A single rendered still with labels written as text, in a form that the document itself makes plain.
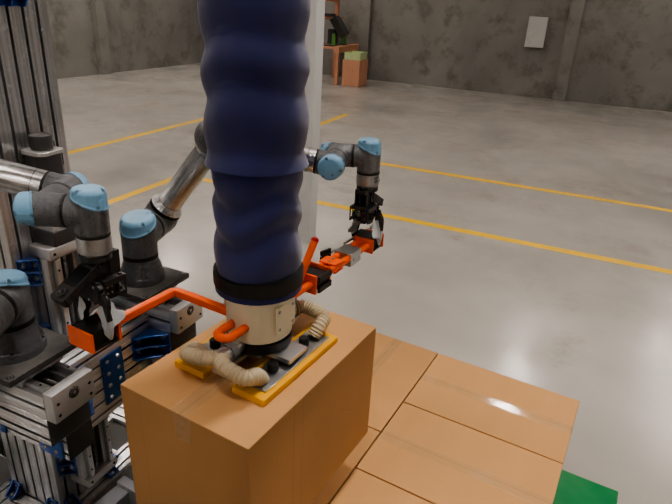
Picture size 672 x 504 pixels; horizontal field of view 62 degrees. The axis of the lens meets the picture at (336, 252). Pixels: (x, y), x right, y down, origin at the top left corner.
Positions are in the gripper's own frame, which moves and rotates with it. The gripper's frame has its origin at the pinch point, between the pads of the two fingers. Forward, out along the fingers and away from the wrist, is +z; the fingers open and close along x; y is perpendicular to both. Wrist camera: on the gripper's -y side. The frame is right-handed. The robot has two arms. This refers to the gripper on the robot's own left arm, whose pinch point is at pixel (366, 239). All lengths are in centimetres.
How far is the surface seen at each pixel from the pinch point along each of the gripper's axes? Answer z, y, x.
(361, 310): 122, -144, -72
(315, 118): 13, -225, -164
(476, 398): 67, -24, 41
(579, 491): 122, -58, 85
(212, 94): -57, 70, -4
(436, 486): 66, 27, 44
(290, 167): -42, 63, 11
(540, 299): 124, -237, 31
